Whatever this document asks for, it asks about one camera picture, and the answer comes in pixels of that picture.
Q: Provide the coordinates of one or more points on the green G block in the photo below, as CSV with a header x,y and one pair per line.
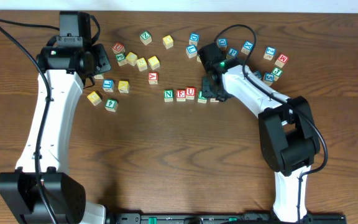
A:
x,y
121,59

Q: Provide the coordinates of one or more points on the blue L block left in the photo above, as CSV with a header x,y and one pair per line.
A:
x,y
108,85

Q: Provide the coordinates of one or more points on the green N block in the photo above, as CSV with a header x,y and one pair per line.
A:
x,y
168,95

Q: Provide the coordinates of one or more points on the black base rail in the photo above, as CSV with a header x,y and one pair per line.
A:
x,y
135,218

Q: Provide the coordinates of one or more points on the yellow block beside S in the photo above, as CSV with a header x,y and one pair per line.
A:
x,y
154,62

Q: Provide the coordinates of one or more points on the blue 2 block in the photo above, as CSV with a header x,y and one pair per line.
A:
x,y
269,53

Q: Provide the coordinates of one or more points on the blue D block upper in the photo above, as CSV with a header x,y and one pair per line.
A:
x,y
194,39

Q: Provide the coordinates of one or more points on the red A block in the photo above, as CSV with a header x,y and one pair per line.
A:
x,y
153,78

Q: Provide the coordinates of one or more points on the yellow block beside blue L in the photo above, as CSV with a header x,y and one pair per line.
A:
x,y
123,86

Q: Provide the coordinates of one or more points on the green J block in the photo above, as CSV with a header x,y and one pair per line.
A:
x,y
277,73

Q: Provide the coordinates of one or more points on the yellow block left of S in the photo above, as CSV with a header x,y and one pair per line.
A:
x,y
131,58

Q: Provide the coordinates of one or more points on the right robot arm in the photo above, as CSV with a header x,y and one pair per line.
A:
x,y
288,137

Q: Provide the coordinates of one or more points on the green R block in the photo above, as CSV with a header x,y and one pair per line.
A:
x,y
201,98

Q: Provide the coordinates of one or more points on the yellow block top centre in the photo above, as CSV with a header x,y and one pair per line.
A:
x,y
168,41

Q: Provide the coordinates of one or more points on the blue 5 block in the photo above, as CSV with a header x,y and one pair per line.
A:
x,y
268,79

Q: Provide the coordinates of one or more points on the blue P block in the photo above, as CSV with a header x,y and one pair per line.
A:
x,y
232,53

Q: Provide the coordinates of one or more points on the red E block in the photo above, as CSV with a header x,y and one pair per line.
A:
x,y
181,95

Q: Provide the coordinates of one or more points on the red I block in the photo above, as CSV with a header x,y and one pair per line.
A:
x,y
213,100

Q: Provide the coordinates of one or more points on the blue X block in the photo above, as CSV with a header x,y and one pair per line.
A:
x,y
247,47

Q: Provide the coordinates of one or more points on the blue d block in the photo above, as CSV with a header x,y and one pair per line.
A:
x,y
194,39
222,44

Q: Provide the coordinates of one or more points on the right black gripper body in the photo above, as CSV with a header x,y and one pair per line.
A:
x,y
209,86

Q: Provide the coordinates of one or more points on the blue T block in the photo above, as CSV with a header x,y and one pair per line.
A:
x,y
257,74

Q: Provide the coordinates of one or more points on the yellow block far left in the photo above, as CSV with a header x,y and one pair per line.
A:
x,y
94,98

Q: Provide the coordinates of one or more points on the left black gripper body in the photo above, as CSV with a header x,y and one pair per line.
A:
x,y
101,59

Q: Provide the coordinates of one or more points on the green 4 block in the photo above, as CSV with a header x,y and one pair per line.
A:
x,y
111,105

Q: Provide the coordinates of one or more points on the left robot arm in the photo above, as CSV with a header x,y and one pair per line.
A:
x,y
40,189

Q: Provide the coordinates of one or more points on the red M block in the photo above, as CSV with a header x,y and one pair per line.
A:
x,y
281,60

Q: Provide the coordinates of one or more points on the green block under left gripper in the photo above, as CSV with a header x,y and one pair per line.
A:
x,y
99,76

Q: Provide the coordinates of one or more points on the blue L block right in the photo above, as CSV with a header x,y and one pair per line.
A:
x,y
191,51

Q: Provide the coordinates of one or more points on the green B block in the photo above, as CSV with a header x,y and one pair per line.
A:
x,y
199,58

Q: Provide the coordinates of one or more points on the red u block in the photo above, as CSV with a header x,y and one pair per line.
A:
x,y
190,93
118,48

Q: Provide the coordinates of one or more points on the green Z block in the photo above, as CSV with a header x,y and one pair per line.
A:
x,y
145,37

